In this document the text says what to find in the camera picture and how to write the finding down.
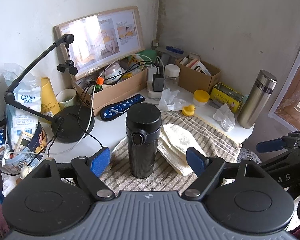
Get black thermos bottle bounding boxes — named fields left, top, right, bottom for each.
left=125, top=103, right=162, bottom=179

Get black charger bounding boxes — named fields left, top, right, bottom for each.
left=152, top=73, right=165, bottom=92

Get plastic bag of wipes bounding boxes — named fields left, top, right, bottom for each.
left=0, top=63, right=43, bottom=150

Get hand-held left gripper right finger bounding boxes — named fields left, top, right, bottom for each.
left=182, top=147, right=265, bottom=202

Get silver thermos bottle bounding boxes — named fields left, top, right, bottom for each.
left=237, top=70, right=277, bottom=128

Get floral cushion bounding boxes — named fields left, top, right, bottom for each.
left=237, top=147, right=262, bottom=165

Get yellow cylinder canister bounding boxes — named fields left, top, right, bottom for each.
left=40, top=77, right=61, bottom=123

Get green white cup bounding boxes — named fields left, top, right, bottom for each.
left=56, top=89, right=77, bottom=110

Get crumpled white tissue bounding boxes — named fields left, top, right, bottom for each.
left=158, top=88, right=187, bottom=112

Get striped towel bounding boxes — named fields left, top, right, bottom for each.
left=100, top=110, right=243, bottom=198

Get small cardboard box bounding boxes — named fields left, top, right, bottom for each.
left=174, top=54, right=222, bottom=93

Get white power strip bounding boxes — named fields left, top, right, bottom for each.
left=147, top=66, right=166, bottom=101

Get blue lid container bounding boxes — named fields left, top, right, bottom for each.
left=165, top=46, right=184, bottom=58

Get black desk stand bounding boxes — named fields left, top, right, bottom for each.
left=4, top=34, right=95, bottom=143

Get yellow snack packet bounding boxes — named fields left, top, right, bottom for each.
left=128, top=54, right=146, bottom=67

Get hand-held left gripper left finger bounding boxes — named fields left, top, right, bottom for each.
left=31, top=147, right=115, bottom=202

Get window frame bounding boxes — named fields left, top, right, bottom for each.
left=268, top=40, right=300, bottom=132

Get clear jar white lid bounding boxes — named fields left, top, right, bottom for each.
left=164, top=64, right=180, bottom=88

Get large cardboard box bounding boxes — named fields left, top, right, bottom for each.
left=71, top=66, right=148, bottom=117

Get green container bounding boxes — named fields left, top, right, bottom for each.
left=137, top=49, right=157, bottom=62

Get yellow lid jar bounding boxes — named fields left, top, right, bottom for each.
left=193, top=89, right=210, bottom=107

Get blue polka dot case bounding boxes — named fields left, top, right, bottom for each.
left=100, top=94, right=146, bottom=120

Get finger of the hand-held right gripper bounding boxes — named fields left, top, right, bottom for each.
left=256, top=129, right=300, bottom=153

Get white remote control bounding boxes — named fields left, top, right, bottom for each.
left=14, top=131, right=33, bottom=152

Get cream fluffy cloth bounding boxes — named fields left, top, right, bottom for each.
left=157, top=123, right=208, bottom=177

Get blue cookie tin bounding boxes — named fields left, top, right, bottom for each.
left=0, top=124, right=48, bottom=168

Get green bottle orange cap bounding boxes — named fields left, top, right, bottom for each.
left=94, top=77, right=104, bottom=92

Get yellow rubber duck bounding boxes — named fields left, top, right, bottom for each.
left=182, top=105, right=196, bottom=117

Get yellow tin box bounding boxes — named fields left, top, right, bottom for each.
left=210, top=82, right=244, bottom=113

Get white round appliance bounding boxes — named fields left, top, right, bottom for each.
left=104, top=63, right=123, bottom=83

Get wooden picture frame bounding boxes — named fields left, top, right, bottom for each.
left=54, top=6, right=146, bottom=80

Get crumpled white plastic bag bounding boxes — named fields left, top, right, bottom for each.
left=213, top=103, right=236, bottom=132

